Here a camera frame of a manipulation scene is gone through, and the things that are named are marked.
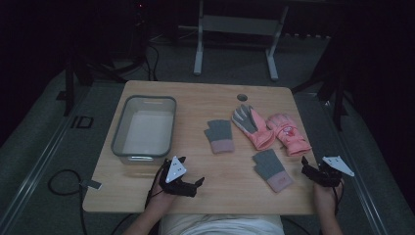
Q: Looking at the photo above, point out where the white metal desk frame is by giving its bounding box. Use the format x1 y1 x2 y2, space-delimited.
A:
193 0 290 82

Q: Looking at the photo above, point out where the left hand-held gripper cable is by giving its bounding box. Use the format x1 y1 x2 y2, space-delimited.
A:
144 161 170 210

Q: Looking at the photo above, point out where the person's white clothing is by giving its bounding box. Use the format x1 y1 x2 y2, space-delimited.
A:
159 213 286 235

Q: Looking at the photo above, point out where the black metal stand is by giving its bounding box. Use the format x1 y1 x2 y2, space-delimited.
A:
291 19 355 132
56 0 150 118

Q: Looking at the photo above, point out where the black floor cable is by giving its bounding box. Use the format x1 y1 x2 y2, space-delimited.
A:
47 168 88 235

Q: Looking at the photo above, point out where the person's left hand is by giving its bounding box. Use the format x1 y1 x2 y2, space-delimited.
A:
146 177 179 213

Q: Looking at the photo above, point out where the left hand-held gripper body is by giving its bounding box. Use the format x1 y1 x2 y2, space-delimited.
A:
159 156 198 198

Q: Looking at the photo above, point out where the hand-held gripper cable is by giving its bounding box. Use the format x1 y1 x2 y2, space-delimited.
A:
144 161 170 210
332 182 345 216

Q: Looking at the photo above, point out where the grey pink fingerless glove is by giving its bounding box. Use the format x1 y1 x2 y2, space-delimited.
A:
204 118 236 155
252 149 295 194

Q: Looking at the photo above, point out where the small grey plug box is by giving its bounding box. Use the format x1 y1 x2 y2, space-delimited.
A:
79 179 103 191

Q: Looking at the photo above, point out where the black rectangular floor bracket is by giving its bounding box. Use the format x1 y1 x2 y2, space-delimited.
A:
69 115 95 129

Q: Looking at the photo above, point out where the right hand-held gripper cable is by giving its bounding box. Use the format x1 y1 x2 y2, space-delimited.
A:
332 182 345 216

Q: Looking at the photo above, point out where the clear plastic bin grey rim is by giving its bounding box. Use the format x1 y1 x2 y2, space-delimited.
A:
111 94 177 165

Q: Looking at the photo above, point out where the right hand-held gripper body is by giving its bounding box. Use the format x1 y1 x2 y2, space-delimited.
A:
306 155 355 188

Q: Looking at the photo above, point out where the black background cable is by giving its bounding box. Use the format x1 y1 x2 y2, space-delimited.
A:
144 43 161 82

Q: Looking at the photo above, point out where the person's right hand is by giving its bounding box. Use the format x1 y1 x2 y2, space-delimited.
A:
312 178 345 213

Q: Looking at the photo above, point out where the pink glove with cartoon print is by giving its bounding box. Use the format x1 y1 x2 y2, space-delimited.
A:
265 113 312 157

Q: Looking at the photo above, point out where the pink glove with grey palm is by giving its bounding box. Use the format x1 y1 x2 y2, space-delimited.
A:
231 104 276 152

